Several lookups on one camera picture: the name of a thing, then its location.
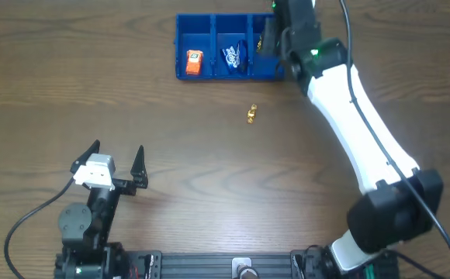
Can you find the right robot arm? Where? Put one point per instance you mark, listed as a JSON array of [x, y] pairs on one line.
[[349, 116]]

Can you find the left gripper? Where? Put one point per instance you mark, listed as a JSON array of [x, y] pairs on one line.
[[125, 187]]

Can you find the blue tray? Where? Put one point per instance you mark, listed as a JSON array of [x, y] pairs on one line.
[[194, 35]]

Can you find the mounting rail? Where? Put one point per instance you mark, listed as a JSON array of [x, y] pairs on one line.
[[201, 265]]

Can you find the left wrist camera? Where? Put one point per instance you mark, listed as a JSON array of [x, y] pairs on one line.
[[95, 170]]

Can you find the orange candy box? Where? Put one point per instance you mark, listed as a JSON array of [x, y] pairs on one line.
[[194, 62]]

